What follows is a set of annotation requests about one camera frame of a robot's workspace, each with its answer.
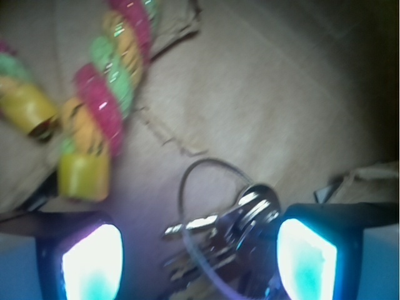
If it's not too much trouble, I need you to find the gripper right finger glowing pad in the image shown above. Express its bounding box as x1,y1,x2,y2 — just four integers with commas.
276,202,399,299

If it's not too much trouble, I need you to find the multicolour rope toy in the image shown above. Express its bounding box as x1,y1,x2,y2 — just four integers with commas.
1,1,161,202

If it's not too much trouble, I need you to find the silver key bunch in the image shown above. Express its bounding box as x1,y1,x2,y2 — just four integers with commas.
160,157,288,299

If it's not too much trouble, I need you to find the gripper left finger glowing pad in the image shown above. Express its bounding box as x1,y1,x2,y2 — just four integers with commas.
36,215,124,299

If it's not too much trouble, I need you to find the brown paper-lined bin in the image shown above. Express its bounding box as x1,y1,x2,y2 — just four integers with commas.
0,0,400,223

